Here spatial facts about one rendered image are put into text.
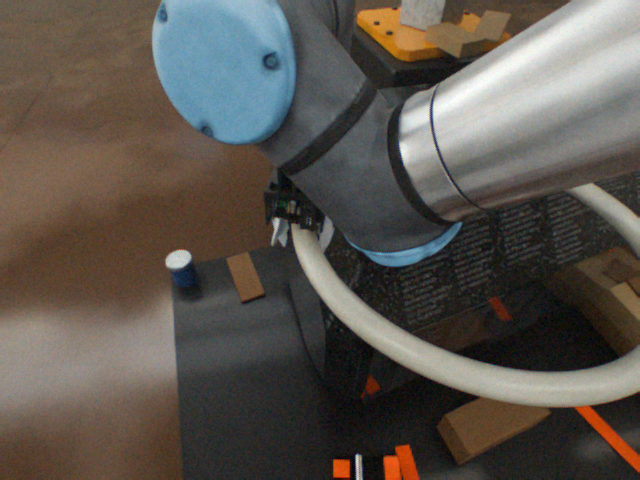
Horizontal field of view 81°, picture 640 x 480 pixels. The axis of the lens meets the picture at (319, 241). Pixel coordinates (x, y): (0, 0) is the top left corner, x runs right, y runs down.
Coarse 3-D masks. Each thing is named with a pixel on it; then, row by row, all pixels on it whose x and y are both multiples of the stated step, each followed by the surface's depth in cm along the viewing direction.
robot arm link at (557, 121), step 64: (576, 0) 16; (512, 64) 17; (576, 64) 15; (384, 128) 23; (448, 128) 20; (512, 128) 17; (576, 128) 16; (320, 192) 26; (384, 192) 24; (448, 192) 21; (512, 192) 20; (384, 256) 28
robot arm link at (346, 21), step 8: (336, 0) 28; (344, 0) 29; (352, 0) 31; (344, 8) 29; (352, 8) 32; (344, 16) 30; (352, 16) 32; (344, 24) 30; (352, 24) 33; (344, 32) 32; (352, 32) 34; (344, 40) 33; (344, 48) 33
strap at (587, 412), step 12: (576, 408) 124; (588, 408) 124; (588, 420) 122; (600, 420) 122; (600, 432) 119; (612, 432) 119; (408, 444) 117; (612, 444) 117; (624, 444) 117; (408, 456) 114; (624, 456) 114; (636, 456) 114; (408, 468) 112; (636, 468) 112
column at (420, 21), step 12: (408, 0) 147; (420, 0) 144; (432, 0) 141; (444, 0) 138; (456, 0) 144; (408, 12) 150; (420, 12) 147; (432, 12) 144; (444, 12) 142; (456, 12) 149; (408, 24) 153; (420, 24) 149; (456, 24) 153
